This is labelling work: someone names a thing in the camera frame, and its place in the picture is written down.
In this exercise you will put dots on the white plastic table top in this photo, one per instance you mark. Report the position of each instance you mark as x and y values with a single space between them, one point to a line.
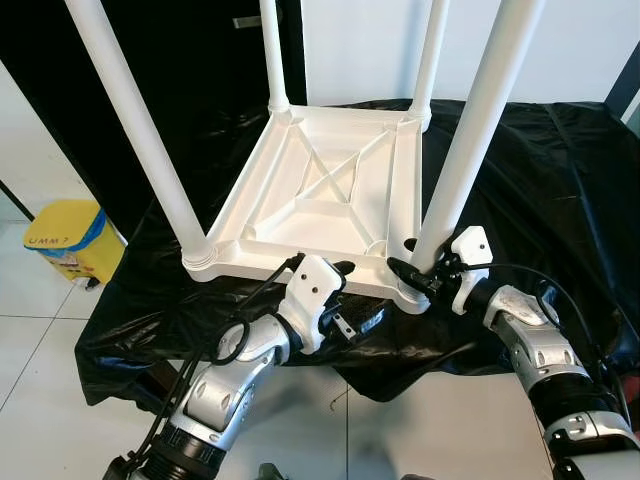
330 170

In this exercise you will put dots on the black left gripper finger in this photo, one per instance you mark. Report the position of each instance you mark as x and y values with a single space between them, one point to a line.
345 269
373 317

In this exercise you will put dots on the yellow cardboard box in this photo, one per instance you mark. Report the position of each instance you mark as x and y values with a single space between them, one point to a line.
70 245

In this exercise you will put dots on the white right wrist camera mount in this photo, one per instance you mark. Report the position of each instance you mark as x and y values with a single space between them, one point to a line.
470 250

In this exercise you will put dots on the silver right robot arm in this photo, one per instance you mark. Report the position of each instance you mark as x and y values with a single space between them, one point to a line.
540 350

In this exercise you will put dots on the black door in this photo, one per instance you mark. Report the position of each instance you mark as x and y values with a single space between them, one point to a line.
180 70

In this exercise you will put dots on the grey robot left foot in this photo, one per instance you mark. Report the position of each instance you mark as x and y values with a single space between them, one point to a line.
270 473

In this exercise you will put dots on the black plastic table cover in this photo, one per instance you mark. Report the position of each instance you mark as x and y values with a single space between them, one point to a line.
560 200

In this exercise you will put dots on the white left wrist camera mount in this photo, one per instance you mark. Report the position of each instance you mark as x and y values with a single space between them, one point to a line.
315 290

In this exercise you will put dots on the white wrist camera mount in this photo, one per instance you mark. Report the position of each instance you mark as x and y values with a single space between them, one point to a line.
470 250
315 290

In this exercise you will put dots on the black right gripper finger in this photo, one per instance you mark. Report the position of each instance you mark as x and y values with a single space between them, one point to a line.
412 278

